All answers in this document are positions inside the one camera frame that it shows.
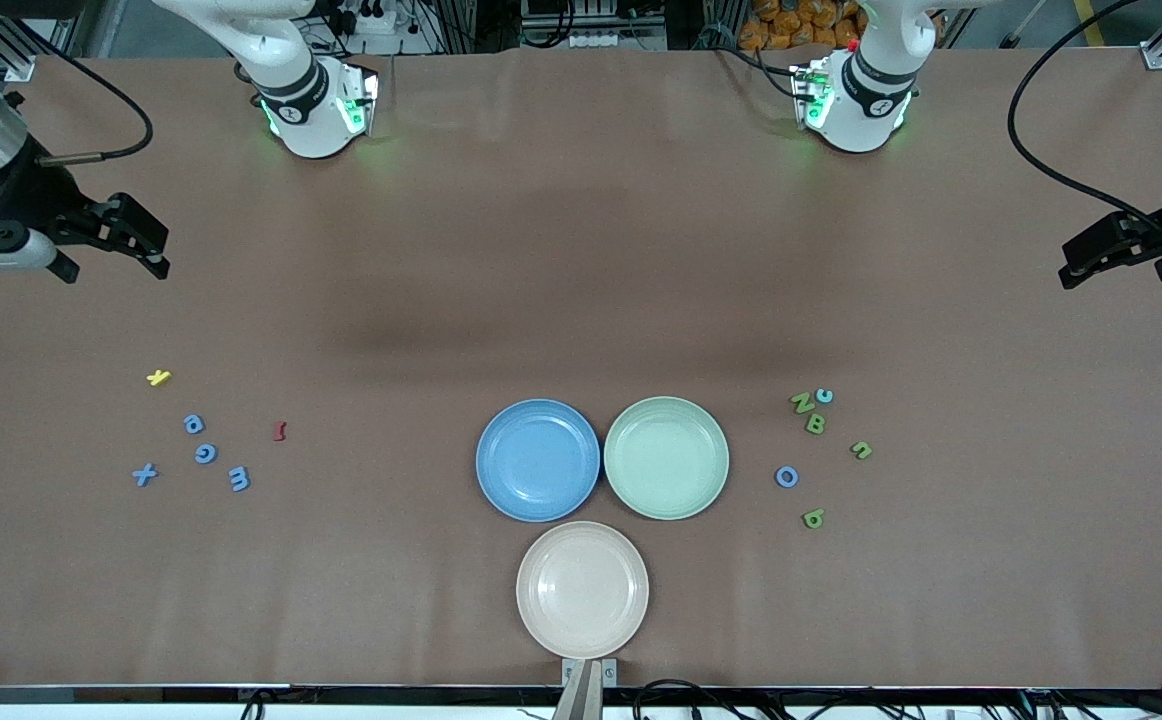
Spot white power strip black plugs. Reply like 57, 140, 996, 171
336, 8, 402, 56

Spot bag of orange items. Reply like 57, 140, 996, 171
739, 0, 864, 51

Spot brown paper table cover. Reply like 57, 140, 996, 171
0, 45, 1162, 691

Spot blue plate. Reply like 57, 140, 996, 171
475, 398, 602, 523

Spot green plate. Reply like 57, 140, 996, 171
603, 396, 731, 521

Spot long white power strip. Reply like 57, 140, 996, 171
566, 33, 667, 51

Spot beige plate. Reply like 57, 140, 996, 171
515, 520, 651, 661

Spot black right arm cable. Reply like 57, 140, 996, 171
0, 20, 154, 166

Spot black looped cable bundle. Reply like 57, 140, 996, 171
631, 680, 742, 720

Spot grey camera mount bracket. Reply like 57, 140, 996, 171
561, 657, 619, 720

